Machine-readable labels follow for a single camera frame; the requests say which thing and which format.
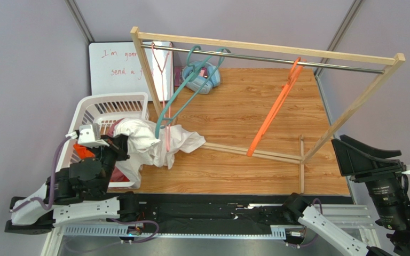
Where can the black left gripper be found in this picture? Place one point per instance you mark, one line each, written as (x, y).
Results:
(118, 145)

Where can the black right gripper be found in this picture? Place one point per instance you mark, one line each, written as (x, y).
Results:
(376, 170)

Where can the white t shirt red print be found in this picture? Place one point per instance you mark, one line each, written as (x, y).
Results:
(145, 149)

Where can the orange t shirt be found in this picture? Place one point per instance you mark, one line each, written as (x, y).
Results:
(82, 151)

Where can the pink wire hanger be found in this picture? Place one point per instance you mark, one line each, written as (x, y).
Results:
(163, 80)

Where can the teal plastic hanger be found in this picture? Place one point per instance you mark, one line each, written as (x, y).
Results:
(182, 86)

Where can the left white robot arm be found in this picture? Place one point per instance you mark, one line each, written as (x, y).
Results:
(77, 192)

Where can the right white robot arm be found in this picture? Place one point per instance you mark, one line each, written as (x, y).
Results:
(298, 210)

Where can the orange plastic hanger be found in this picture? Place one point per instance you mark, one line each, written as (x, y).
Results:
(294, 73)

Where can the white whiteboard red writing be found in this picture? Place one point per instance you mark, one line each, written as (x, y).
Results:
(115, 68)

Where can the metal hanging rod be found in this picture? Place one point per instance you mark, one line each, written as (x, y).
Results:
(271, 60)

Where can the light blue headphones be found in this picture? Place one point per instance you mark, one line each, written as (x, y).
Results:
(208, 78)

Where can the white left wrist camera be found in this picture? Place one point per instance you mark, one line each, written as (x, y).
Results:
(88, 135)

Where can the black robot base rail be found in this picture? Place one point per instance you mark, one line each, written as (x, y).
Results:
(198, 216)

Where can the wooden clothes rack frame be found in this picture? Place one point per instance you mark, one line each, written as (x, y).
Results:
(295, 155)

